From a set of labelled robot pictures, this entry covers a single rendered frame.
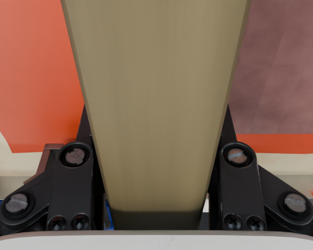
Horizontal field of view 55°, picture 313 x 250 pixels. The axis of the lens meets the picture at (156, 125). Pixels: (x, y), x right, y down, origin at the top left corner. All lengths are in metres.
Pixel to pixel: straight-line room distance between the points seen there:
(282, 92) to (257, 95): 0.02
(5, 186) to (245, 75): 0.33
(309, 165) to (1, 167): 0.40
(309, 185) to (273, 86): 0.18
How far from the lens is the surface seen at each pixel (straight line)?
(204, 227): 1.25
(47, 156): 0.32
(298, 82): 0.32
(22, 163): 0.42
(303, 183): 0.44
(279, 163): 0.42
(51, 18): 0.26
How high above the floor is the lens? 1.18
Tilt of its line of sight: 43 degrees down
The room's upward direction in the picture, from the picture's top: 180 degrees clockwise
